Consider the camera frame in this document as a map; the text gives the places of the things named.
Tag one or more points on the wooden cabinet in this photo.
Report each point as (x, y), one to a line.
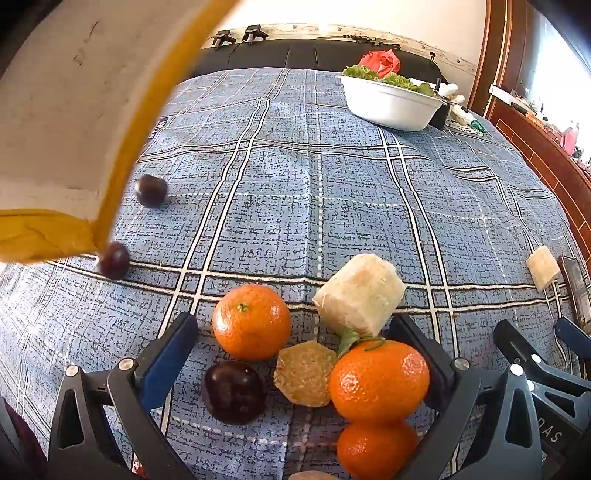
(540, 147)

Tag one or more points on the person's dark red clothing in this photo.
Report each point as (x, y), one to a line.
(18, 443)

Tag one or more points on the black clamp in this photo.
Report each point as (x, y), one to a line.
(223, 38)
(254, 33)

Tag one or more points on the black sofa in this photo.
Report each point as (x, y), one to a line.
(314, 55)

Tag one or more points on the pink bottle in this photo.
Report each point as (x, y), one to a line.
(570, 136)

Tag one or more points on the white bag with green print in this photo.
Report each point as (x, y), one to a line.
(466, 119)

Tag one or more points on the yellow taped cardboard box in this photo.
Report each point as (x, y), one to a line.
(64, 106)

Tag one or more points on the blue plaid blanket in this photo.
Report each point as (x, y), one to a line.
(323, 184)

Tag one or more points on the small black box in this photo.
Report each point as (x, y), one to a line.
(439, 119)

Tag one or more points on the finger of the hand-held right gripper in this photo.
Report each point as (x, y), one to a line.
(512, 339)
(575, 337)

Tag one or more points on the dark purple plum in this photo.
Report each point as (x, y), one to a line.
(113, 261)
(151, 190)
(233, 392)

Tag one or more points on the red plastic bag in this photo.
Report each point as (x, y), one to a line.
(381, 62)

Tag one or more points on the white plastic basin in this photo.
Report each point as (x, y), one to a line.
(392, 106)

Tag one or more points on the pale cake block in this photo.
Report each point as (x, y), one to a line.
(360, 295)

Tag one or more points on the white plastic bar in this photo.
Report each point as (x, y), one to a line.
(508, 97)

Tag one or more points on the green lettuce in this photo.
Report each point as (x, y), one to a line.
(401, 79)

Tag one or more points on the mandarin orange with leaf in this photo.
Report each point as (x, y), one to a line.
(379, 381)

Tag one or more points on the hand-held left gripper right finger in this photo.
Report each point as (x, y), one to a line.
(418, 344)

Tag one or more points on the dark rectangular device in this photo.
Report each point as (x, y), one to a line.
(575, 288)

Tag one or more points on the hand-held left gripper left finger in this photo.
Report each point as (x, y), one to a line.
(167, 364)

